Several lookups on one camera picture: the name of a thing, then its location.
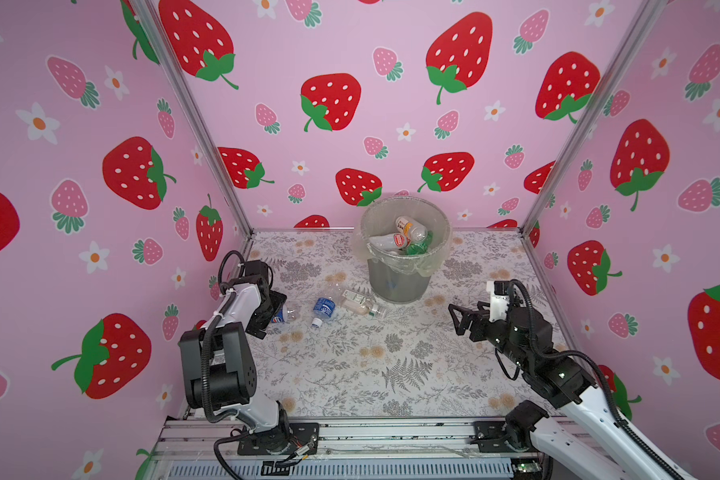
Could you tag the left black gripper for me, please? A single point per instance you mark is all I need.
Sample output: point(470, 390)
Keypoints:
point(259, 327)

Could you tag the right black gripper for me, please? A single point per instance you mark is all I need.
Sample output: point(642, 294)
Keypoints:
point(482, 319)

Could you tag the Pepsi water bottle blue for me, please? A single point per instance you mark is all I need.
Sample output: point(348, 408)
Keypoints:
point(286, 314)

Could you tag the bottle yellow white label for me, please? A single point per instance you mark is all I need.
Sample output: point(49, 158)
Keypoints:
point(411, 229)

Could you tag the white bottle red cap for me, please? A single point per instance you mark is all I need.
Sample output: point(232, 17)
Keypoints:
point(389, 242)

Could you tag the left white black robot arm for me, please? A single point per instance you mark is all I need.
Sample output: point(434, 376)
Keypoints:
point(220, 377)

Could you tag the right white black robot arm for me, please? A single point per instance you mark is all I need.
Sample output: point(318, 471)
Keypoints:
point(622, 451)

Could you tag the grey mesh waste bin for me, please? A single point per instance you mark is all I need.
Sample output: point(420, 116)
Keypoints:
point(394, 287)

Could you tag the Pocari Sweat bottle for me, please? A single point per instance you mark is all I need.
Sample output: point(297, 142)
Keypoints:
point(323, 310)

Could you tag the clear bottle white green label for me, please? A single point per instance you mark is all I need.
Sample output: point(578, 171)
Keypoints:
point(362, 304)

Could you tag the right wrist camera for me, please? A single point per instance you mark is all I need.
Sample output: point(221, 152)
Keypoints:
point(499, 299)

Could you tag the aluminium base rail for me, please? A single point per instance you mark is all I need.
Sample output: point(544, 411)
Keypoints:
point(387, 448)

